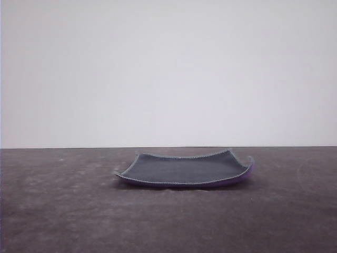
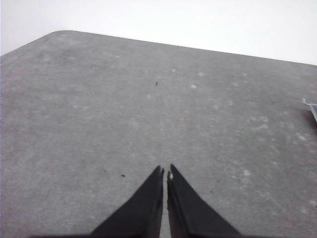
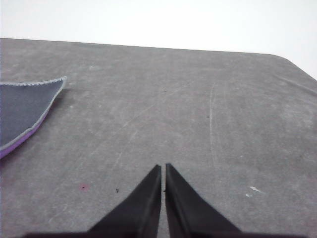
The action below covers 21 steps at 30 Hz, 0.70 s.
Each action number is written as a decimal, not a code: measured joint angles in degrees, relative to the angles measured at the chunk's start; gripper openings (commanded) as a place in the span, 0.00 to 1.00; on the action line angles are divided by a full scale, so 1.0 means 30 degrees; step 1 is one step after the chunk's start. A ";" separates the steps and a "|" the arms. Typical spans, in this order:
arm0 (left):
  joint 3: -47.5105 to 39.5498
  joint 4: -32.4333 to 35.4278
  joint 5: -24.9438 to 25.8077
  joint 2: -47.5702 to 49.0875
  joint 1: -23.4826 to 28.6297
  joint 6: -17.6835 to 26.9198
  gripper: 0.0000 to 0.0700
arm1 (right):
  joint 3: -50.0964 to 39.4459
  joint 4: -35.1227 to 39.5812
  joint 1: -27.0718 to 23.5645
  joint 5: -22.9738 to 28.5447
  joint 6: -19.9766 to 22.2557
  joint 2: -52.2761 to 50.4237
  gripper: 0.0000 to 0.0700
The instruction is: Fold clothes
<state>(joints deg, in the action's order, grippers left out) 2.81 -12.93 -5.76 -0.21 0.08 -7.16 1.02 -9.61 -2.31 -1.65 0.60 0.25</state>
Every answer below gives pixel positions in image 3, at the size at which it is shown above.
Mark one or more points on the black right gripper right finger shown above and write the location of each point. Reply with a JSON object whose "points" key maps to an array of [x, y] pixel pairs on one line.
{"points": [[185, 210]]}

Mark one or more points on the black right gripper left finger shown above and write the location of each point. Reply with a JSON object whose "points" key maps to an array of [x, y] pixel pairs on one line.
{"points": [[141, 208]]}

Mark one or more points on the purple towel with grey hem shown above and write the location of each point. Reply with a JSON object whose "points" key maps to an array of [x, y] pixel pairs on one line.
{"points": [[22, 109]]}

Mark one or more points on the grey table cloth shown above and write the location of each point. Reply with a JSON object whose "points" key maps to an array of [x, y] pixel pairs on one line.
{"points": [[178, 111]]}

